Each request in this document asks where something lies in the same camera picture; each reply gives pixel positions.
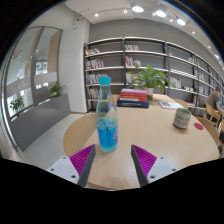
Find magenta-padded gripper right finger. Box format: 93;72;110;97
130;144;178;188

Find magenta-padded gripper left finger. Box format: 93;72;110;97
46;143;97;188

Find clear bottle with blue cap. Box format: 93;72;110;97
95;76;120;154

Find grey patterned ceramic cup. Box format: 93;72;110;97
172;107;193;130

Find dark blue book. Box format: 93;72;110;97
116;97;151;109

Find red book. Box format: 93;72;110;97
119;92;149;103

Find pink book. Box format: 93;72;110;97
120;87;148;96

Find small green potted plant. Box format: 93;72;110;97
48;81;66;99
8;96;25;116

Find leafy plant in white pot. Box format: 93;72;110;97
126;64;172;102

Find person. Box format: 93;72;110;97
206;86;224;117

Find grey shelf unit with books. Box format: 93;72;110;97
83;36;224;114

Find grey-framed glass door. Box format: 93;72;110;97
2;25;64;152

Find round ceiling lights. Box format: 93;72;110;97
93;3;222;60

